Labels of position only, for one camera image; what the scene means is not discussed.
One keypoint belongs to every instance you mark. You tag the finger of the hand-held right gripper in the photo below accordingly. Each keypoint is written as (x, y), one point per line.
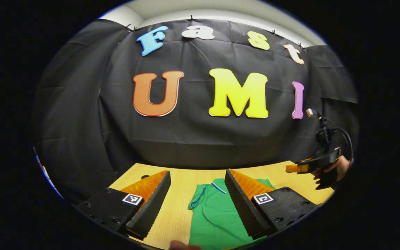
(295, 168)

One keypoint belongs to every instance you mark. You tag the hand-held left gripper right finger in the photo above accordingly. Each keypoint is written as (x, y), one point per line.
(241, 208)

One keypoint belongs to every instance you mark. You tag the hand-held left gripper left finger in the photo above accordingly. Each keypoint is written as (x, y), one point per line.
(153, 205)

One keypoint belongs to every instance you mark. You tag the green T-shirt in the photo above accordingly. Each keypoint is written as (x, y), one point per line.
(214, 218)

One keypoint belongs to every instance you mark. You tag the black backdrop cloth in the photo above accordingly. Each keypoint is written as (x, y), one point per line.
(186, 139)

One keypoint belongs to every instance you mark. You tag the white printed banner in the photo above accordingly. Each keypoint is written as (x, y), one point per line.
(47, 173)

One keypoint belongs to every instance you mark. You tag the row of black cloth clips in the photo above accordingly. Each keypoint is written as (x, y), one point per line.
(191, 17)

